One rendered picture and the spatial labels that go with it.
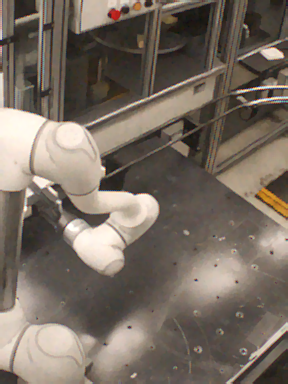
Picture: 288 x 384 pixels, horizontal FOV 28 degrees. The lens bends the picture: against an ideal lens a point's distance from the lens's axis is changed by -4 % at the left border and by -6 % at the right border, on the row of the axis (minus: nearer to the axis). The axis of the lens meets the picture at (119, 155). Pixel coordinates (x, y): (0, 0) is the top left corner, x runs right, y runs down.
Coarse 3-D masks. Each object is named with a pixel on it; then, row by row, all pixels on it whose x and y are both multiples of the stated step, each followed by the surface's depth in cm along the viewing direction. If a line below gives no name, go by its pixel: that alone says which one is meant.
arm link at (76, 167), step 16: (48, 128) 132; (64, 128) 128; (80, 128) 128; (48, 144) 128; (64, 144) 126; (80, 144) 127; (32, 160) 131; (48, 160) 130; (64, 160) 128; (80, 160) 128; (96, 160) 133; (48, 176) 134; (64, 176) 132; (80, 176) 132; (96, 176) 136; (80, 192) 139
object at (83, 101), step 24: (168, 0) 228; (120, 24) 217; (144, 24) 226; (192, 24) 289; (72, 48) 206; (96, 48) 215; (120, 48) 224; (144, 48) 234; (72, 72) 213; (96, 72) 222; (120, 72) 232; (72, 96) 220; (96, 96) 230; (120, 96) 240; (72, 120) 228
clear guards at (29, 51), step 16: (0, 0) 170; (16, 0) 174; (32, 0) 179; (0, 16) 173; (16, 16) 178; (32, 16) 182; (0, 32) 177; (16, 32) 181; (32, 32) 186; (0, 48) 180; (16, 48) 185; (32, 48) 190; (0, 64) 184; (16, 64) 189; (32, 64) 194; (16, 80) 193; (32, 80) 198; (16, 96) 197; (32, 96) 202; (32, 112) 207
